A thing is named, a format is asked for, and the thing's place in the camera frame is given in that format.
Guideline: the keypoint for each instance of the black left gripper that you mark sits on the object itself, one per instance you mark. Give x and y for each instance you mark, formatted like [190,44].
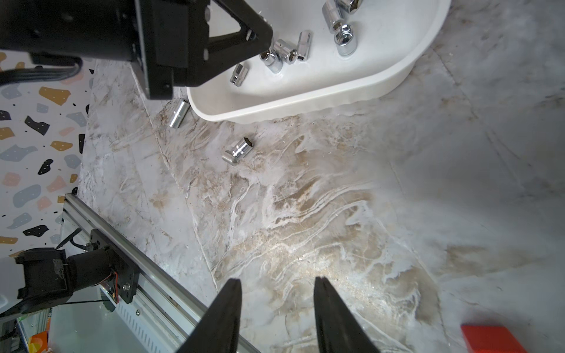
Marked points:
[165,40]

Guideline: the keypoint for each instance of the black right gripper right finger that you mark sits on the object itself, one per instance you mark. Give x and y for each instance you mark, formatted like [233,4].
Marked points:
[336,327]

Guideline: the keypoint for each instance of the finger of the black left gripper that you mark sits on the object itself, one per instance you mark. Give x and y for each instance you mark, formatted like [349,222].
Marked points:
[209,56]

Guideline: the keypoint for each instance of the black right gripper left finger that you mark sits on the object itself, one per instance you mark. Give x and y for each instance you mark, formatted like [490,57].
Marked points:
[218,330]

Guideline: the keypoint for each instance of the long chrome socket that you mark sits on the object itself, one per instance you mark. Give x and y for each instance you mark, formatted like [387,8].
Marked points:
[179,113]

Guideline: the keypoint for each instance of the white plastic storage box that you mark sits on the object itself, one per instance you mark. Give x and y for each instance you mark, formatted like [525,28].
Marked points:
[391,37]

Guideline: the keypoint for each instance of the red plastic block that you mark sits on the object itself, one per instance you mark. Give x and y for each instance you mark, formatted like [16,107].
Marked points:
[489,339]

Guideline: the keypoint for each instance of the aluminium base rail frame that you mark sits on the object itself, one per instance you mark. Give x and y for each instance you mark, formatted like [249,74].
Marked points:
[156,309]

